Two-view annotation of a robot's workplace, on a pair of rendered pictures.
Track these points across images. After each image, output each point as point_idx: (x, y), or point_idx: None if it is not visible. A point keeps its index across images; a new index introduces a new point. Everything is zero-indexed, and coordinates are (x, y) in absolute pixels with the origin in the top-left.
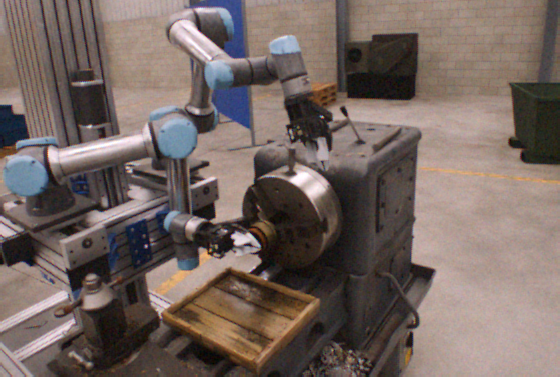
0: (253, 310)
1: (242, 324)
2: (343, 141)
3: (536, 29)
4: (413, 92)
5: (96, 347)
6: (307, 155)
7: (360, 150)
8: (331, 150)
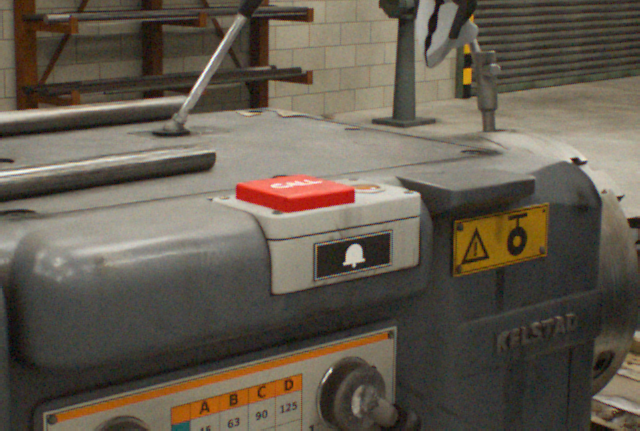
0: (601, 392)
1: (624, 378)
2: (223, 140)
3: None
4: None
5: None
6: (471, 27)
7: (229, 120)
8: (416, 19)
